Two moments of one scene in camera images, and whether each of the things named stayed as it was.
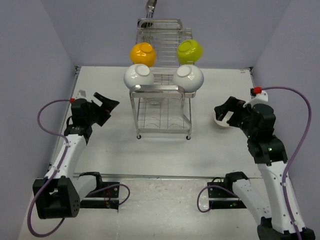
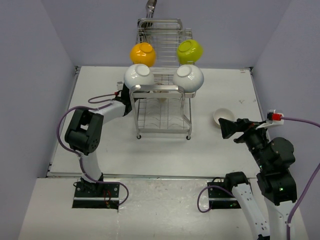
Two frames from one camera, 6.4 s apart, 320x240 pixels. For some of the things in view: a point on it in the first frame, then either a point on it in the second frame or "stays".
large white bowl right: [189, 77] stays
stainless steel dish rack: [162, 107] stays
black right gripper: [233, 104] to [228, 127]
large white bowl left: [138, 74] stays
